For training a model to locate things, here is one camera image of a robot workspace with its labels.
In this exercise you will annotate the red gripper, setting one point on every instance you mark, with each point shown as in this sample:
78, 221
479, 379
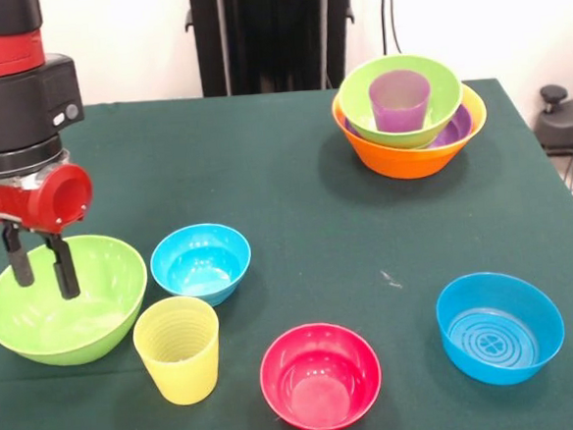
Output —
35, 203

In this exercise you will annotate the large green bowl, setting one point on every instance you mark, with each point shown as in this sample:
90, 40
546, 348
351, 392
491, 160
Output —
445, 95
101, 306

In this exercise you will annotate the purple cup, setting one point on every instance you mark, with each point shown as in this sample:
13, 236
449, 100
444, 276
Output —
400, 113

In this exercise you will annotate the purple bowl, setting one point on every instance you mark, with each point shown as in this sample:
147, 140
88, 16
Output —
457, 126

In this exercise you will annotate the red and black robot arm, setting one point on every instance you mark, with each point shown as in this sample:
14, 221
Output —
8, 106

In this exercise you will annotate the small light blue bowl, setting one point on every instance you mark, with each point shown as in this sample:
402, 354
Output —
201, 265

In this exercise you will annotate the yellow ribbed cup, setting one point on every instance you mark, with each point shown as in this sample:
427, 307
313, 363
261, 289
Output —
179, 370

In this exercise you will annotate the dark green tablecloth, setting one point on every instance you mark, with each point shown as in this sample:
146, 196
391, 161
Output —
318, 247

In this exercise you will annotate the red bowl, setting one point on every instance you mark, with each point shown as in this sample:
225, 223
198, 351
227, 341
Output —
321, 387

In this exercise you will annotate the large orange bowl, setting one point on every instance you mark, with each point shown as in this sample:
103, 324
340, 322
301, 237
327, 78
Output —
406, 164

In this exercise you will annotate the blue bowl with ribbed bottom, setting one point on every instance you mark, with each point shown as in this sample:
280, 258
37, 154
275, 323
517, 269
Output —
501, 333

